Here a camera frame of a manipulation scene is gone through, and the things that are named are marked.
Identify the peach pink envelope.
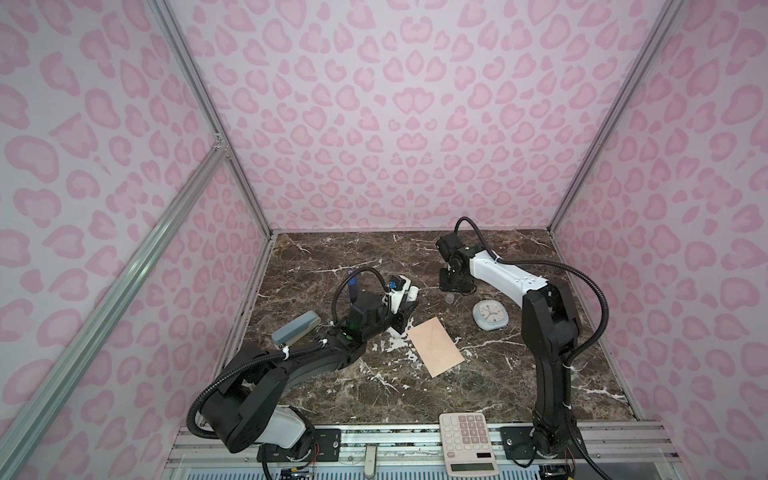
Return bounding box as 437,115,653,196
408,317,464,378

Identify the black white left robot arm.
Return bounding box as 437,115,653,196
186,287,419,459

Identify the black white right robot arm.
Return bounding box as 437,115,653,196
436,232,581,458

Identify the small white alarm clock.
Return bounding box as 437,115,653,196
472,300,509,331

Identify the grey blue rectangular box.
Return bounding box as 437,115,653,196
271,310,321,349

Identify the pink white calculator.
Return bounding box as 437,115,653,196
439,413,500,478

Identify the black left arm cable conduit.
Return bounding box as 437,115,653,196
185,266,394,440

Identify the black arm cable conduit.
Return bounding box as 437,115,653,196
452,215,613,480
185,266,394,440

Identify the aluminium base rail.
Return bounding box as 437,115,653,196
161,421,688,479

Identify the white clip on rail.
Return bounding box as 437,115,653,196
363,444,377,480

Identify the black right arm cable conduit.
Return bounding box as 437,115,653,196
452,215,613,480

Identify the diagonal aluminium frame bar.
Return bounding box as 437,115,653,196
1,145,228,479

